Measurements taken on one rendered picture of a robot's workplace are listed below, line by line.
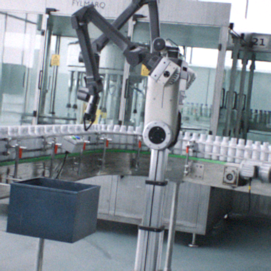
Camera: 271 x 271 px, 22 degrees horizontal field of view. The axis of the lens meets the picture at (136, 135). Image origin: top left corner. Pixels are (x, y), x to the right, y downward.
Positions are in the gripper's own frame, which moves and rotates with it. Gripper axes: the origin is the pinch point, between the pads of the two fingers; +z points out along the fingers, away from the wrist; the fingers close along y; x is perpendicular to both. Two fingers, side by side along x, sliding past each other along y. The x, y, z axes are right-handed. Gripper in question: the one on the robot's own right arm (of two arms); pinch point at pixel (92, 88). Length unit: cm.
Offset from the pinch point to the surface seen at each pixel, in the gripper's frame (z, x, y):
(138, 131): 26, -89, -6
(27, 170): 46, 60, 10
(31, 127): 24, 50, 14
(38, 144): 33, 42, 13
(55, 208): 52, 115, -29
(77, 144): 31.3, 30.9, -5.0
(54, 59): -26, -269, 137
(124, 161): 48, -79, -1
